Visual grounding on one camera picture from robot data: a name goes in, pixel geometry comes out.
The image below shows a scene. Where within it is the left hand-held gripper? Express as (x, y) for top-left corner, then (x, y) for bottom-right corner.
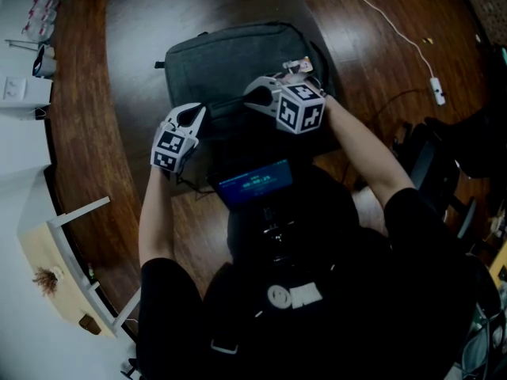
(149, 101), (208, 175)

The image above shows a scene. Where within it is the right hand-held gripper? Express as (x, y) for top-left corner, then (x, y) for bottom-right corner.
(242, 75), (327, 136)

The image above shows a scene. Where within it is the grey backpack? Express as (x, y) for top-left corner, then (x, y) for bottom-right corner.
(154, 20), (337, 158)

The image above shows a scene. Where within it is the person's left forearm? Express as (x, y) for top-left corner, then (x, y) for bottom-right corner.
(138, 166), (177, 268)

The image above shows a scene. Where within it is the person's right forearm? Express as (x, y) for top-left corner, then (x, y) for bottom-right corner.
(322, 95), (417, 209)

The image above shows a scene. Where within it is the person's right hand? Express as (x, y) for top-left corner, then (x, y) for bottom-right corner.
(276, 71), (323, 91)

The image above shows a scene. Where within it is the small picture card tag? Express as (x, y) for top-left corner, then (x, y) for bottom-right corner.
(282, 55), (314, 75)

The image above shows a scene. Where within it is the chest-mounted tablet screen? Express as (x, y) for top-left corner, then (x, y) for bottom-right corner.
(206, 158), (295, 209)

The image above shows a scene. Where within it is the white waste bin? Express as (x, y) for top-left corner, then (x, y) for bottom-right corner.
(32, 44), (57, 79)

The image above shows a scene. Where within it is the white water dispenser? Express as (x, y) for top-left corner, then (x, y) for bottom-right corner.
(0, 75), (53, 110)

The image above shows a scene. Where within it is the white power strip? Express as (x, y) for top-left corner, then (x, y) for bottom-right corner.
(429, 76), (447, 106)

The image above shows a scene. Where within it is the light wooden white-legged table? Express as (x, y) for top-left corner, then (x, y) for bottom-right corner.
(16, 196), (142, 339)

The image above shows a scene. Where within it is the brown dried plant pot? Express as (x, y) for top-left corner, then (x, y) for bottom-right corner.
(32, 265), (65, 296)

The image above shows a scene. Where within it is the black fabric heap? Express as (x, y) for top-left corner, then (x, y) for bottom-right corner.
(425, 104), (507, 181)

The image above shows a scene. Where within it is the small brown box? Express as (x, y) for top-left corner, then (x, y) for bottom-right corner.
(78, 313), (103, 336)

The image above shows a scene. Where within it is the person's black t-shirt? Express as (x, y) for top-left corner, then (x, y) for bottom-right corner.
(136, 164), (504, 380)

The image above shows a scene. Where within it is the long white power cable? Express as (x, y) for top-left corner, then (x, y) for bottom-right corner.
(319, 0), (435, 79)

